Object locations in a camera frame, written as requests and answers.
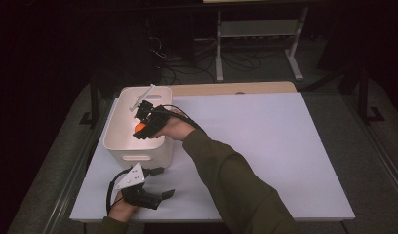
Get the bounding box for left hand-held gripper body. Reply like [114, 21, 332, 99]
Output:
[114, 162, 163, 211]

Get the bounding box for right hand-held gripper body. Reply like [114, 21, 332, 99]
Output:
[129, 83, 171, 138]

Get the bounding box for white plastic storage bin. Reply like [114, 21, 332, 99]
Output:
[102, 85, 177, 170]

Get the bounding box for person's right hand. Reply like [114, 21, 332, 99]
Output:
[150, 108, 197, 142]

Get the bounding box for person's left hand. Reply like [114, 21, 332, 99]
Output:
[108, 190, 139, 224]

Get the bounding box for black metal stand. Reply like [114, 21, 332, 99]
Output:
[79, 72, 104, 129]
[356, 62, 386, 125]

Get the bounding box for wooden table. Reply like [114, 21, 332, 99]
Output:
[169, 81, 298, 98]

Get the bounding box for white metal stand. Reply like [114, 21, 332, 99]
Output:
[215, 6, 309, 83]

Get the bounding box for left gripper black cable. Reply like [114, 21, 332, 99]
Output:
[105, 167, 134, 215]

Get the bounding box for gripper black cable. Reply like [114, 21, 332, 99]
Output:
[147, 104, 206, 135]
[105, 167, 134, 215]

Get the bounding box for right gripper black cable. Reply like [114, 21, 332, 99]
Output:
[147, 104, 206, 135]

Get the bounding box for tangle of floor cables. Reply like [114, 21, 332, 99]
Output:
[147, 34, 263, 86]

